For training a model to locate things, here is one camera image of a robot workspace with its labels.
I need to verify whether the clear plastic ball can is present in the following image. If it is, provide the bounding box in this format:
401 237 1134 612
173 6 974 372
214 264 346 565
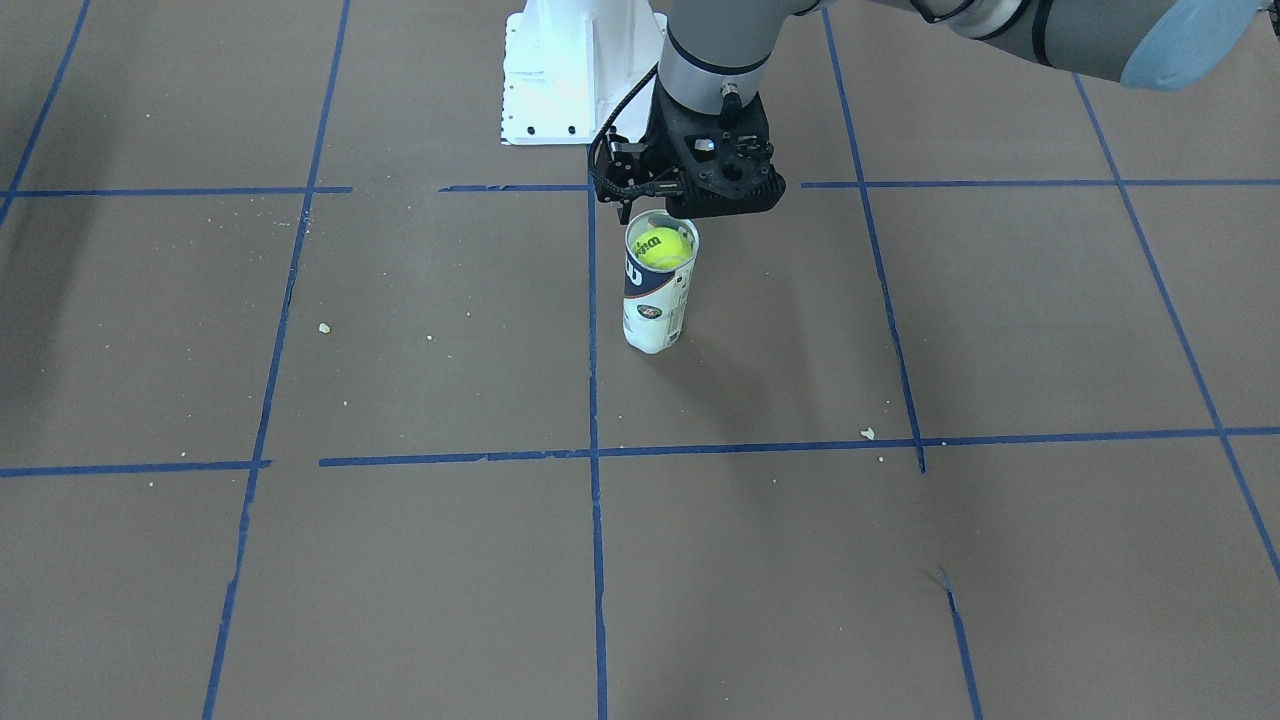
622 209 700 354

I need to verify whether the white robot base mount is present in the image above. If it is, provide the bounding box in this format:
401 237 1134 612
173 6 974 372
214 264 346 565
500 1 667 146

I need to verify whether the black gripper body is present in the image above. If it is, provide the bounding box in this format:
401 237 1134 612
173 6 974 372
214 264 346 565
596 78 787 224

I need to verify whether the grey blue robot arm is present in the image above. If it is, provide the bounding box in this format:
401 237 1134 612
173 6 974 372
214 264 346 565
588 1 1277 223

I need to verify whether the yellow-green tennis ball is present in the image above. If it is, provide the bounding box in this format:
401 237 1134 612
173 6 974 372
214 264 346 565
631 225 694 272

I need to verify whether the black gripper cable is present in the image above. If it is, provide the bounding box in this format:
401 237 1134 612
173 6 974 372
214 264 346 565
586 61 663 201

